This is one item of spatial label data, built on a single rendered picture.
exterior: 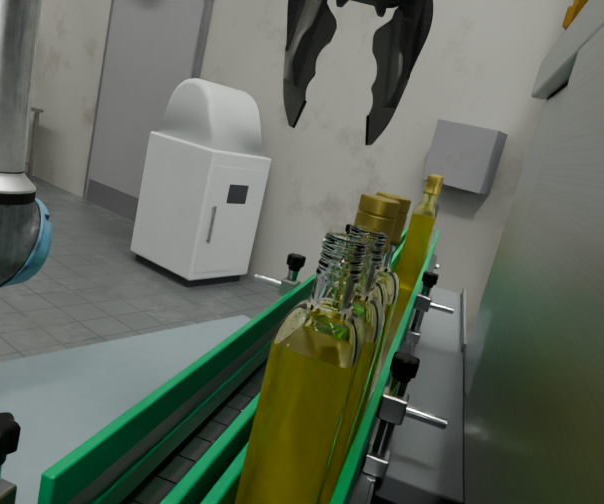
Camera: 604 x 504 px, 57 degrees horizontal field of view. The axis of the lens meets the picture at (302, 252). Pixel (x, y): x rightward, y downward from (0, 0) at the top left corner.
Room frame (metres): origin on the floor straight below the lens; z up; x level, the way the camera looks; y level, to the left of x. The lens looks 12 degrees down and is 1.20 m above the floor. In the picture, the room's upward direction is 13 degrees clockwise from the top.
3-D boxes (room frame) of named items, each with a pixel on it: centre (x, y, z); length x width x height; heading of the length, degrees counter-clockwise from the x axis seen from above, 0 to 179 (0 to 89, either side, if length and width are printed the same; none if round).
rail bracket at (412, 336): (0.96, -0.25, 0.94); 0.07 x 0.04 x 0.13; 77
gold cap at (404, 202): (0.53, -0.07, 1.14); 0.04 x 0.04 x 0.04
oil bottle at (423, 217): (1.37, -0.27, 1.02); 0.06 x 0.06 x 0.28; 77
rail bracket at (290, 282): (0.86, 0.03, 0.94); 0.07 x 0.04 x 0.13; 77
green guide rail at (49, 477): (1.15, -0.08, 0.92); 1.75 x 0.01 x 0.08; 167
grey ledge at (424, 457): (0.98, -0.29, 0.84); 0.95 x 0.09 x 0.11; 167
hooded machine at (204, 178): (3.95, 0.78, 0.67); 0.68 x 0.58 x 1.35; 56
